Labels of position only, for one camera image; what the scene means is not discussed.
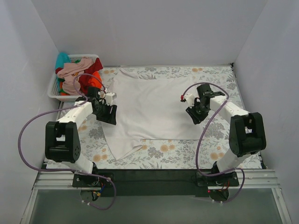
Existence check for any white t shirt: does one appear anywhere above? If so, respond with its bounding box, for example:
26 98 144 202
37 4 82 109
102 69 203 160

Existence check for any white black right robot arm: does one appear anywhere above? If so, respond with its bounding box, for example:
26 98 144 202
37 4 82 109
180 82 266 187

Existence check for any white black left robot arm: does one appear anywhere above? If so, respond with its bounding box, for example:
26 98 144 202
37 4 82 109
45 87 117 187

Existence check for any orange t shirt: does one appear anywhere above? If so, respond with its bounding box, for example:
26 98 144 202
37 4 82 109
89 71 103 89

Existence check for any green garment in basket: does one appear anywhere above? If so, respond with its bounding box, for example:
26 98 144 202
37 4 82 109
57 79 69 96

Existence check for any red t shirt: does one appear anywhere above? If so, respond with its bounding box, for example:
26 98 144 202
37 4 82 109
78 57 104 94

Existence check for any white plastic laundry basket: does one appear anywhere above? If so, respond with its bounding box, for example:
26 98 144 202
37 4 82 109
47 54 99 102

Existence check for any pink t shirt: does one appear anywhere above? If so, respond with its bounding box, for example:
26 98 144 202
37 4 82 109
57 58 93 95

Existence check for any teal t shirt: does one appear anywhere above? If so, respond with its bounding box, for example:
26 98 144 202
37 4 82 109
55 52 71 74

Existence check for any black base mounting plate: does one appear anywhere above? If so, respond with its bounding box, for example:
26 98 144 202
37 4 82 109
72 169 239 197

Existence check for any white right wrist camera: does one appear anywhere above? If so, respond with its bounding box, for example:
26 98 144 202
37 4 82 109
180 93 195 108

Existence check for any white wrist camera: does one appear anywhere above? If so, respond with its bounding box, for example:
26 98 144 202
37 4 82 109
180 93 195 108
100 91 117 106

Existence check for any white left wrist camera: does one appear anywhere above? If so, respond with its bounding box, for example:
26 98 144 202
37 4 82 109
100 91 117 106

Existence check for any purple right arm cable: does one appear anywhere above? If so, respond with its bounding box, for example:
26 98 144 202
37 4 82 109
182 82 246 204

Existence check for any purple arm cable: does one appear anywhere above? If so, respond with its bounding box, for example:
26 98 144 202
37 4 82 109
182 82 246 204
18 73 117 210

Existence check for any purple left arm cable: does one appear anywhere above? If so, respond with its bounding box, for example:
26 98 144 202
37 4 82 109
18 73 117 210

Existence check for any aluminium frame rail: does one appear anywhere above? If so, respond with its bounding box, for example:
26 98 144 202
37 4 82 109
32 169 78 190

